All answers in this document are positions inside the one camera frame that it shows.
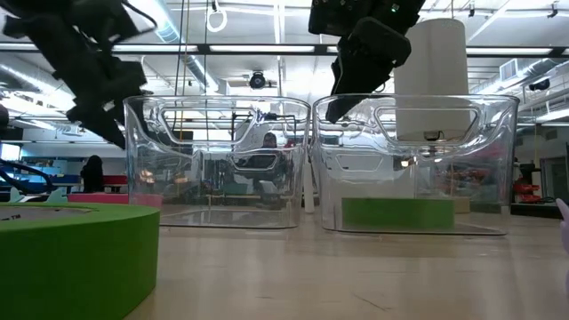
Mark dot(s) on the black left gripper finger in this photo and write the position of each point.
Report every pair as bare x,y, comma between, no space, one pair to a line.
131,115
100,124

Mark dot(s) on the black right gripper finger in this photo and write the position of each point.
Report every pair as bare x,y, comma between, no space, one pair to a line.
343,71
355,89

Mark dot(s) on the green tape roll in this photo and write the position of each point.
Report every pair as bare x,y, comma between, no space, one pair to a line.
75,266
398,214

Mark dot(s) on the person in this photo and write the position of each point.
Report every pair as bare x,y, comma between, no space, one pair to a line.
270,141
92,175

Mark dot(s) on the white cylindrical column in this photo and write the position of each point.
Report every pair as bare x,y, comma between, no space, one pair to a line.
431,66

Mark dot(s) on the clear plastic bin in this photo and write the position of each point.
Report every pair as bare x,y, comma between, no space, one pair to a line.
489,186
213,213

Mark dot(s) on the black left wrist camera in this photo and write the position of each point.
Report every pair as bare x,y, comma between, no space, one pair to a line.
124,80

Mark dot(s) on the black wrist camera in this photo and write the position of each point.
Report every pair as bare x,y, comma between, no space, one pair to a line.
382,42
124,80

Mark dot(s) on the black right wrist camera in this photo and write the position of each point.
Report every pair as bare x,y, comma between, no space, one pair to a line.
382,42

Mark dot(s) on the black overhead camera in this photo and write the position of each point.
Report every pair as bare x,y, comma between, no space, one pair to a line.
257,81

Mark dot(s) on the silver ventilation duct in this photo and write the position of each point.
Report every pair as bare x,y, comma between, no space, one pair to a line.
171,31

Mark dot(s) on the black frame crossbar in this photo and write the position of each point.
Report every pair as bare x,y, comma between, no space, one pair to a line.
204,49

